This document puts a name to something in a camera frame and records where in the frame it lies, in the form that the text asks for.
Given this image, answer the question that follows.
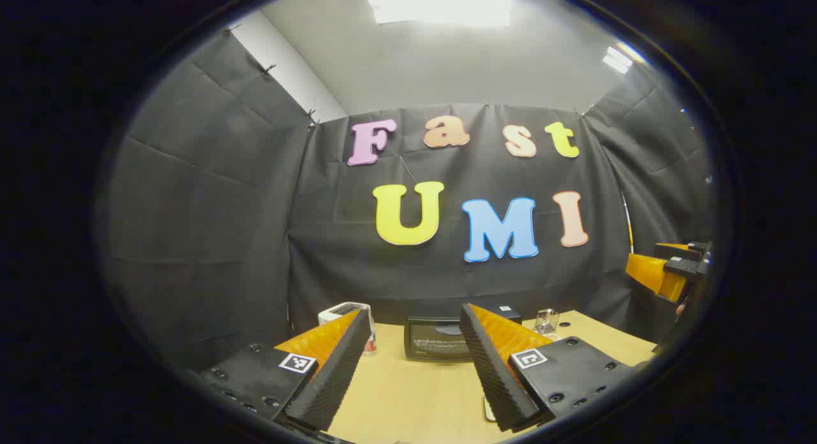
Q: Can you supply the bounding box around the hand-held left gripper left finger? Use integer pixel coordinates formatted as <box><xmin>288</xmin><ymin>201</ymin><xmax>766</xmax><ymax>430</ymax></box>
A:
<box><xmin>195</xmin><ymin>307</ymin><xmax>373</xmax><ymax>433</ymax></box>

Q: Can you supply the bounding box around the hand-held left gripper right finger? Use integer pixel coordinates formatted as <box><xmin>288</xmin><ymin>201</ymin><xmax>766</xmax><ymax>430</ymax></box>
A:
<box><xmin>460</xmin><ymin>302</ymin><xmax>639</xmax><ymax>433</ymax></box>

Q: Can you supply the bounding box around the black electric oven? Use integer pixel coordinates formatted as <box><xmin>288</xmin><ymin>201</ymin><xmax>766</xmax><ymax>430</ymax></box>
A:
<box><xmin>404</xmin><ymin>306</ymin><xmax>523</xmax><ymax>362</ymax></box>

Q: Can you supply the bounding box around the white toaster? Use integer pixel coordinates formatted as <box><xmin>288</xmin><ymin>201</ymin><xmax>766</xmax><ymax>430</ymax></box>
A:
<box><xmin>318</xmin><ymin>302</ymin><xmax>371</xmax><ymax>327</ymax></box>

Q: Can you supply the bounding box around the black backdrop cloth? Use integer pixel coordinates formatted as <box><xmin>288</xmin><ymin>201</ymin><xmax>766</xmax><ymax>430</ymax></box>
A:
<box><xmin>102</xmin><ymin>29</ymin><xmax>716</xmax><ymax>368</ymax></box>

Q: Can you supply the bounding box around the ceiling light panel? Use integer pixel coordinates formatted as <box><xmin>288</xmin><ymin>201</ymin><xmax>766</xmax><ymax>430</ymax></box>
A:
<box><xmin>367</xmin><ymin>0</ymin><xmax>513</xmax><ymax>27</ymax></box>
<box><xmin>602</xmin><ymin>46</ymin><xmax>634</xmax><ymax>74</ymax></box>

